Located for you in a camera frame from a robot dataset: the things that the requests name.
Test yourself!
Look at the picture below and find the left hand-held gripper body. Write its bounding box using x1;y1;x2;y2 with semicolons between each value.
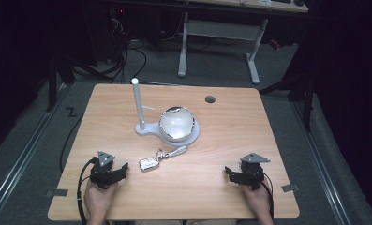
89;150;117;190

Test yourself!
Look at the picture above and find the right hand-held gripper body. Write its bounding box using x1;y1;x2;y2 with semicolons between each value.
239;152;272;191

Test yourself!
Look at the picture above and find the silver car key with keychain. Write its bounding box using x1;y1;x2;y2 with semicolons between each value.
138;145;188;173

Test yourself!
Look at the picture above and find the person's left hand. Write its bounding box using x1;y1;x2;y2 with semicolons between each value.
83;181;119;220

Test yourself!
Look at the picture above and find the person's right hand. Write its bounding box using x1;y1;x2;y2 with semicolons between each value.
240;184;273;218

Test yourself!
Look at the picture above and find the grey tape piece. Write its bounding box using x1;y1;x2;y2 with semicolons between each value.
280;183;300;193
45;188;69;198

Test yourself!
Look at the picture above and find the white stand with pole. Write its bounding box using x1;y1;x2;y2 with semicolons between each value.
130;77;201;147

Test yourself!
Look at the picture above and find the silver metal bowl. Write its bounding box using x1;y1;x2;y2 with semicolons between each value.
158;105;197;141

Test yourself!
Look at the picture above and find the black metal stand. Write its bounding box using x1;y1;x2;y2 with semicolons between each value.
45;54;77;113
258;60;318;133

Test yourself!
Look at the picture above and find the dark computer case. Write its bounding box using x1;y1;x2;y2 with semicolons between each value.
89;4;130;65

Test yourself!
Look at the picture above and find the white-legged wooden desk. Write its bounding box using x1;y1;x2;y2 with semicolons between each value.
105;0;310;85

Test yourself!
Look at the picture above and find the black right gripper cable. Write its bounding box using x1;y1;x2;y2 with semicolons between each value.
258;171;275;219

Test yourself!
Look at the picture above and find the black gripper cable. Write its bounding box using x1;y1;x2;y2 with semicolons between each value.
258;171;275;219
76;157;97;225

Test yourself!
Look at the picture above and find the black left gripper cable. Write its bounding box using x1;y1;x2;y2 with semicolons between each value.
76;157;97;225

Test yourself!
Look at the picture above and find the black floor cable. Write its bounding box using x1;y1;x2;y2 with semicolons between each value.
59;114;85;173

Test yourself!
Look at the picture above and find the metal floor rail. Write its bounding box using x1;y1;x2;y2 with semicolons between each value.
290;101;353;225
0;83;69;225

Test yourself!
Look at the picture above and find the bundle of black cables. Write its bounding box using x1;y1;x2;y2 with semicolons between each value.
70;17;148;84

